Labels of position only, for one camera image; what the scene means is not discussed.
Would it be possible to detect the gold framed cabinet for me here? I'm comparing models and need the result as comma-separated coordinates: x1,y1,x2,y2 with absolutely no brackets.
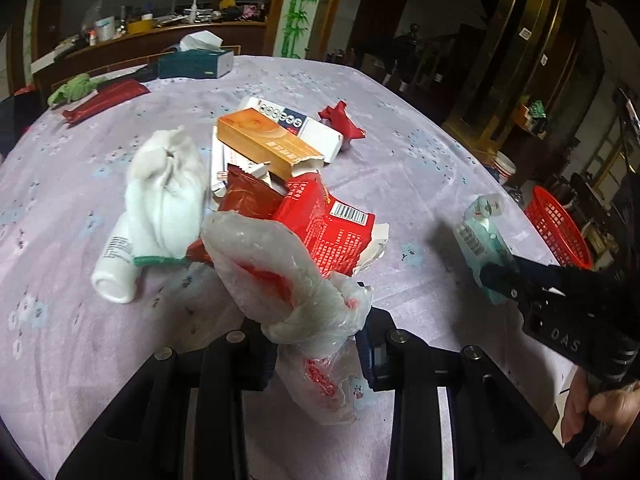
442,0,606,171

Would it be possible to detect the white translucent plastic bag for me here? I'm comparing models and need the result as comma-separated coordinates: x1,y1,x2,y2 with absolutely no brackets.
200,210,374,426

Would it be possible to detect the teal tissue box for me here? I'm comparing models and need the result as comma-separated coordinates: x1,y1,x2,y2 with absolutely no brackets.
157,31,235,80

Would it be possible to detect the red plastic basket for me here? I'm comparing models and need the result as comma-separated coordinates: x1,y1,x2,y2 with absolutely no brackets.
524,185,594,272

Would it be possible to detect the white plastic bucket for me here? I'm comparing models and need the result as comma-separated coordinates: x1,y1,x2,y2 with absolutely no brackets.
491,151,517,184

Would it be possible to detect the dark wooden door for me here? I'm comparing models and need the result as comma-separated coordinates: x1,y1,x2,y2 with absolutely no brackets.
348,0,410,57

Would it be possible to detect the torn red cardboard box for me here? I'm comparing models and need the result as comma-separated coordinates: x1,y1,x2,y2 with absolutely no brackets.
271,172,391,279

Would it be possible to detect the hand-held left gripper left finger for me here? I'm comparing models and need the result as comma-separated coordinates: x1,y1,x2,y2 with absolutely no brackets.
55,329,278,480

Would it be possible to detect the long dark red packet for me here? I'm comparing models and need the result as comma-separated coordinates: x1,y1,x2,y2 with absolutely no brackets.
61,79,151,124

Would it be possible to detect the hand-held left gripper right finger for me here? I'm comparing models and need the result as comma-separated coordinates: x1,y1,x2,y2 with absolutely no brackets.
356,307,581,480

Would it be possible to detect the orange cardboard box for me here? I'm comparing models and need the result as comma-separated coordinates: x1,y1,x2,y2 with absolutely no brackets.
216,111,324,181

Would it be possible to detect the dark red foil packet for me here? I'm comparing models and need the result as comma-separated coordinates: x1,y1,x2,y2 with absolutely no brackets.
217,164,287,222

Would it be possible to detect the green bamboo wall decal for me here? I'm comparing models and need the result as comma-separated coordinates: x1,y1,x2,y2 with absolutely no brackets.
281,0,322,59

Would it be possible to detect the white box with blue print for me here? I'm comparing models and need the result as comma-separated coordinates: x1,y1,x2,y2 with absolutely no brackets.
237,95,346,164

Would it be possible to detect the green cloth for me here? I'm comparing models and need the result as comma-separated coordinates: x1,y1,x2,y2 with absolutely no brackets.
47,73,99,107

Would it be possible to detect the white cloth sock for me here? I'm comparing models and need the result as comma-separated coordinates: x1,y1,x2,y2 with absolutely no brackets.
124,126,209,267

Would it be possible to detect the purple floral tablecloth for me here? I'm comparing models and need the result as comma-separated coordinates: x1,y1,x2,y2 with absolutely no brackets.
0,54,576,480

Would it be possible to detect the wooden counter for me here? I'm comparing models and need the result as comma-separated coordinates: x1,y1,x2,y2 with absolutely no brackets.
31,19,267,92

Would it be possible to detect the light teal wipes packet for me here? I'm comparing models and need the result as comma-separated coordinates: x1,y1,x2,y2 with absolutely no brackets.
452,194,518,306

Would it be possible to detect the small white carton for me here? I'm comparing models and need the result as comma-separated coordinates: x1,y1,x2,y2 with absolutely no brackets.
209,134,273,202

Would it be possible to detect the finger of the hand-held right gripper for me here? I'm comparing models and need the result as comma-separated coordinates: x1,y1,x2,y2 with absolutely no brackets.
479,255,557,307

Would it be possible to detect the crumpled red wrapper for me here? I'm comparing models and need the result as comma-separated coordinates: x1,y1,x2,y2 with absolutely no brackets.
318,100,366,142

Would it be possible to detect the white plastic bottle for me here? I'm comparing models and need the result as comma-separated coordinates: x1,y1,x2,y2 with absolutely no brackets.
91,220,139,305

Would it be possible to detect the person's right hand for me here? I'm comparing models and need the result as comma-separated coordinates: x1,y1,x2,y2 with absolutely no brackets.
562,370,640,466

